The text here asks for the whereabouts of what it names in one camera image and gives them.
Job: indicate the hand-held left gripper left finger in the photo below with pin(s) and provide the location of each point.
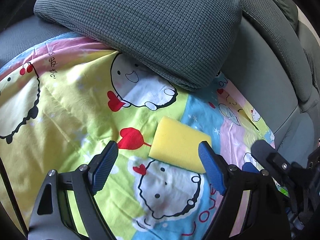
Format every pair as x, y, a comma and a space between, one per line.
105, 167

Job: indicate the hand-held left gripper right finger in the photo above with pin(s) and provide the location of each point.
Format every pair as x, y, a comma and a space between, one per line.
212, 170

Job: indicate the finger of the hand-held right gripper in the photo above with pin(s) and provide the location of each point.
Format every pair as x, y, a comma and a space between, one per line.
250, 168
275, 160

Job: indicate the green cardboard box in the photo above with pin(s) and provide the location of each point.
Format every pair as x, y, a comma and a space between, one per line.
284, 191

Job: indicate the yellow sponge green scouring pad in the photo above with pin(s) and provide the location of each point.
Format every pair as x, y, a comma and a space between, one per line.
175, 140

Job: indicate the grey sofa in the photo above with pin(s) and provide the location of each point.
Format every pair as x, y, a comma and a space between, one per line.
262, 92

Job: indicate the cartoon printed blanket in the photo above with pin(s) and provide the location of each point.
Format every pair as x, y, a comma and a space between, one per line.
62, 105

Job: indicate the grey sofa back cushion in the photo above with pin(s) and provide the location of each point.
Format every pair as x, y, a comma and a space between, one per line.
275, 30

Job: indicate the large grey textured cushion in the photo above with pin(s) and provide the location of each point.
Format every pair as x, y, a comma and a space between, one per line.
150, 30

